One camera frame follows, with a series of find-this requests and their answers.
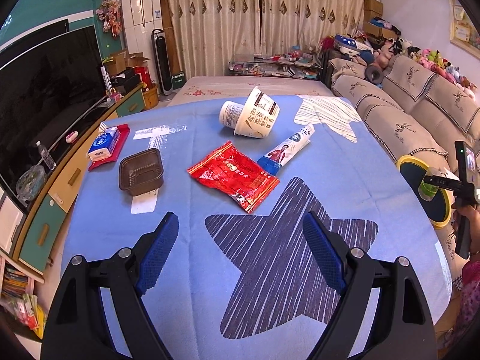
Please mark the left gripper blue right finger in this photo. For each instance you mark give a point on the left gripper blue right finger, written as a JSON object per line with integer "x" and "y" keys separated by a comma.
{"x": 322, "y": 244}

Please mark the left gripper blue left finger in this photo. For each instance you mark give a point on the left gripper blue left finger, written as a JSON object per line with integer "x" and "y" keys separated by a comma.
{"x": 152, "y": 251}

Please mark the green white wrapper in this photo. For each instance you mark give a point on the green white wrapper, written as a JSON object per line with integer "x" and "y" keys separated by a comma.
{"x": 428, "y": 191}

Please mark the yellow rimmed dark trash bin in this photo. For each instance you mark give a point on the yellow rimmed dark trash bin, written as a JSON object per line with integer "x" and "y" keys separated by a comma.
{"x": 435, "y": 201}

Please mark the blue white toothpaste tube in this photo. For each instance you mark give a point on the blue white toothpaste tube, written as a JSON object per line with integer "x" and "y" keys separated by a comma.
{"x": 277, "y": 158}

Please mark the brown plastic tray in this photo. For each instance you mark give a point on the brown plastic tray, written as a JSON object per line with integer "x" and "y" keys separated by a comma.
{"x": 141, "y": 173}

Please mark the red snack bag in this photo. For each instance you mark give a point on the red snack bag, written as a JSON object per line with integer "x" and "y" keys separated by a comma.
{"x": 236, "y": 175}

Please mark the white instant noodle bowl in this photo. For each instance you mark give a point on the white instant noodle bowl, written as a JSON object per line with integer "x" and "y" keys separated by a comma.
{"x": 257, "y": 116}

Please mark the small white yogurt cup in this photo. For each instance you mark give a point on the small white yogurt cup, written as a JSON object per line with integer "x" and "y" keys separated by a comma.
{"x": 230, "y": 113}

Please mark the person's hand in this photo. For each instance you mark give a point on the person's hand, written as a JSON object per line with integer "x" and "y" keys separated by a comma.
{"x": 466, "y": 227}

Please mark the white paper label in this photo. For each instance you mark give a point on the white paper label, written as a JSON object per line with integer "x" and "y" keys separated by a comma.
{"x": 144, "y": 203}

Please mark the beige sofa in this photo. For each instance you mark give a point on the beige sofa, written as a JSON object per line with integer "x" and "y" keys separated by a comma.
{"x": 415, "y": 112}

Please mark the blue star tablecloth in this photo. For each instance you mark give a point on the blue star tablecloth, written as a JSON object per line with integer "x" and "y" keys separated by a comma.
{"x": 240, "y": 281}

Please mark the tv cabinet with drawers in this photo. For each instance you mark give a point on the tv cabinet with drawers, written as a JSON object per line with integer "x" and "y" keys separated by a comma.
{"x": 47, "y": 214}

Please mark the blue tissue pack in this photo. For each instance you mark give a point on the blue tissue pack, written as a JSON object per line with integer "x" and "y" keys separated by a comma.
{"x": 104, "y": 144}

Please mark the red cloth mat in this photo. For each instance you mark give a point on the red cloth mat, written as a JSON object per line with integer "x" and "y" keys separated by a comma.
{"x": 124, "y": 131}

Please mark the clear water bottle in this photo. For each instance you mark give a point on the clear water bottle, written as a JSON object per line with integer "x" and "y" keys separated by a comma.
{"x": 45, "y": 155}

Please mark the glass bowl on cabinet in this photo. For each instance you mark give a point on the glass bowl on cabinet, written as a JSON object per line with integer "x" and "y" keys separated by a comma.
{"x": 30, "y": 183}

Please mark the white plastic drawer unit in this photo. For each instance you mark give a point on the white plastic drawer unit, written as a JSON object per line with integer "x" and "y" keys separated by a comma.
{"x": 11, "y": 221}

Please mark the cluttered low glass table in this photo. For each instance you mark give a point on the cluttered low glass table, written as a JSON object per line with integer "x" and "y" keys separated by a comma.
{"x": 294, "y": 64}

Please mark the floral bed cover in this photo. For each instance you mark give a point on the floral bed cover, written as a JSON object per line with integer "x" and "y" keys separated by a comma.
{"x": 201, "y": 88}

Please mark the pile of plush toys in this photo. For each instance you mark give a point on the pile of plush toys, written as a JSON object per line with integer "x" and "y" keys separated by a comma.
{"x": 340, "y": 54}

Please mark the large curved television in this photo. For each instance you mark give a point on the large curved television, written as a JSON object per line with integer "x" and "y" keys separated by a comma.
{"x": 47, "y": 92}

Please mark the black tower fan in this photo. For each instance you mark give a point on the black tower fan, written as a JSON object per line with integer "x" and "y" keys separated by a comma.
{"x": 161, "y": 59}

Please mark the cardboard boxes stack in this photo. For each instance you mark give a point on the cardboard boxes stack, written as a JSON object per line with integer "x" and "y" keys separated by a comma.
{"x": 374, "y": 24}

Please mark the beige curtains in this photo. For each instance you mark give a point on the beige curtains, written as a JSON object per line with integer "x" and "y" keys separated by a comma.
{"x": 209, "y": 33}

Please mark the framed wall picture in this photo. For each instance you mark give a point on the framed wall picture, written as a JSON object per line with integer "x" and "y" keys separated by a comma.
{"x": 463, "y": 34}

